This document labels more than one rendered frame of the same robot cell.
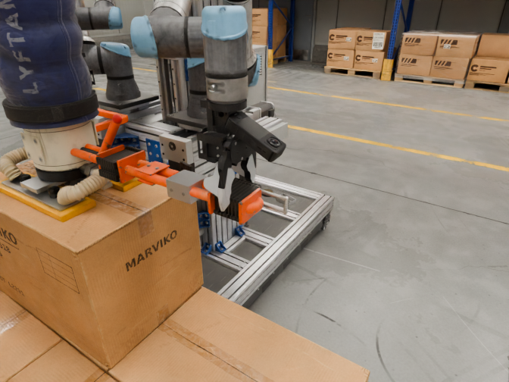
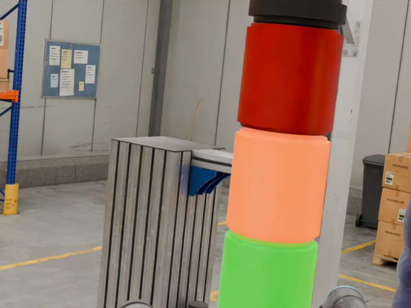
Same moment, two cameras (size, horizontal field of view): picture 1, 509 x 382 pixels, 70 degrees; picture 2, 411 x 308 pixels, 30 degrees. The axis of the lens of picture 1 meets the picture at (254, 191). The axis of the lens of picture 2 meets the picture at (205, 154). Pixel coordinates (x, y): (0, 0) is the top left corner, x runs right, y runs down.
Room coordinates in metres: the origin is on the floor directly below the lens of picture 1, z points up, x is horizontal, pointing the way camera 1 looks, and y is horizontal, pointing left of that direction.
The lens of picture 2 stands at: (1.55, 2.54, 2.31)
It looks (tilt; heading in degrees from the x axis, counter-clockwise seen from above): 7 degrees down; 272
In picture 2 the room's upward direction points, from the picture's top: 6 degrees clockwise
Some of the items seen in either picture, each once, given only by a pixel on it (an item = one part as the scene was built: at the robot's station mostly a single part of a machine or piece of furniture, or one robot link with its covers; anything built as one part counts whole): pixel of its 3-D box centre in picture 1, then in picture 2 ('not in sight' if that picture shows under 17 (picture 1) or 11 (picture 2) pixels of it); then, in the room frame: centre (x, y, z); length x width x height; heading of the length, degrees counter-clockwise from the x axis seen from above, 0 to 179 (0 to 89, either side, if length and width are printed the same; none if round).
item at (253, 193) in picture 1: (235, 201); not in sight; (0.65, 0.04, 1.07); 0.08 x 0.07 x 0.05; 58
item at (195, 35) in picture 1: (219, 37); not in sight; (0.77, 0.07, 1.37); 0.11 x 0.11 x 0.08; 0
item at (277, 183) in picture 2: not in sight; (277, 183); (1.53, 2.14, 2.24); 0.05 x 0.05 x 0.05
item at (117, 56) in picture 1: (115, 58); not in sight; (1.68, 0.61, 1.20); 0.13 x 0.12 x 0.14; 107
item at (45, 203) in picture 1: (41, 189); not in sight; (0.90, 0.59, 0.97); 0.34 x 0.10 x 0.05; 58
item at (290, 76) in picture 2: not in sight; (289, 79); (1.53, 2.14, 2.30); 0.05 x 0.05 x 0.05
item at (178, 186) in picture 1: (187, 186); not in sight; (0.73, 0.15, 1.07); 0.07 x 0.07 x 0.04; 58
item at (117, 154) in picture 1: (122, 163); not in sight; (0.84, 0.33, 1.07); 0.10 x 0.08 x 0.06; 148
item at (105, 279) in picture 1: (88, 239); not in sight; (0.98, 0.54, 0.74); 0.60 x 0.40 x 0.40; 58
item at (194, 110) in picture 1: (205, 101); not in sight; (1.41, 0.19, 1.09); 0.15 x 0.15 x 0.10
